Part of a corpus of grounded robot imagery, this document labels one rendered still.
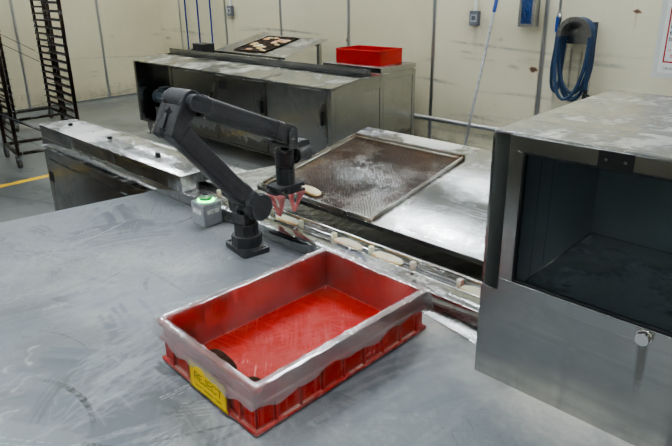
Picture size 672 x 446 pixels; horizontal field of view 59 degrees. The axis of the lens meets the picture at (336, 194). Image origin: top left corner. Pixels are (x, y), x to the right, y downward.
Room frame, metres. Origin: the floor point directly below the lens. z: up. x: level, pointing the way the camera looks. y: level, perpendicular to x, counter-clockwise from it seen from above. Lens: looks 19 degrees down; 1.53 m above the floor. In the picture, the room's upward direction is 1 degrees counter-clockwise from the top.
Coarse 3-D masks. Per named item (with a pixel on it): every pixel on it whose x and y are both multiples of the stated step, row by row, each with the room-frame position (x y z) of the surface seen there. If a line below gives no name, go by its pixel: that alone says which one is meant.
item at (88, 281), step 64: (0, 256) 1.53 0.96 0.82; (64, 256) 1.52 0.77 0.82; (128, 256) 1.51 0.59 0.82; (192, 256) 1.51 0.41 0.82; (256, 256) 1.50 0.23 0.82; (0, 320) 1.18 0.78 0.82; (64, 320) 1.18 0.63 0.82; (128, 320) 1.17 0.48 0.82; (0, 384) 0.95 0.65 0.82; (64, 384) 0.95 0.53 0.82; (128, 384) 0.94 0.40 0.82; (384, 384) 0.93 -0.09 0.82; (448, 384) 0.93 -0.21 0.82
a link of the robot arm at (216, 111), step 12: (192, 96) 1.38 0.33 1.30; (204, 96) 1.43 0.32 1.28; (192, 108) 1.37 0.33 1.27; (204, 108) 1.40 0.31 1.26; (216, 108) 1.47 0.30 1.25; (228, 108) 1.50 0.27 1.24; (240, 108) 1.54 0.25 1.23; (216, 120) 1.47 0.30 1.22; (228, 120) 1.50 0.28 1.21; (240, 120) 1.53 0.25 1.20; (252, 120) 1.56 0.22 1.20; (264, 120) 1.60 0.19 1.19; (276, 120) 1.64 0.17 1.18; (252, 132) 1.57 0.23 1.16; (264, 132) 1.60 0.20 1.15; (276, 132) 1.63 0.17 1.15
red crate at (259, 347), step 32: (320, 288) 1.30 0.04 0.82; (256, 320) 1.16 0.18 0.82; (288, 320) 1.16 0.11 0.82; (320, 320) 1.16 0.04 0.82; (352, 320) 1.15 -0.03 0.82; (416, 320) 1.09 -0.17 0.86; (224, 352) 1.04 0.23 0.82; (256, 352) 1.04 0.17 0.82; (288, 352) 1.03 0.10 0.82; (384, 352) 1.02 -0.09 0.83; (320, 384) 0.90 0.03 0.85; (256, 416) 0.80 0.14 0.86; (288, 416) 0.84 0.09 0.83
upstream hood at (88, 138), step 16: (48, 128) 2.73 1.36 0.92; (64, 128) 2.72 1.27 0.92; (80, 128) 2.71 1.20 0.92; (96, 128) 2.71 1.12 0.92; (64, 144) 2.63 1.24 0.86; (80, 144) 2.50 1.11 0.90; (96, 144) 2.40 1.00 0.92; (112, 144) 2.40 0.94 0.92; (128, 144) 2.40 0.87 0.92; (144, 144) 2.39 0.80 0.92; (112, 160) 2.30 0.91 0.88; (128, 160) 2.20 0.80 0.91; (144, 160) 2.15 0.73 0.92; (160, 160) 2.15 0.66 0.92; (176, 160) 2.15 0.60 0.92; (144, 176) 2.12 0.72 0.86; (160, 176) 2.04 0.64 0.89; (176, 176) 1.96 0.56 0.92; (192, 176) 1.98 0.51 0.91
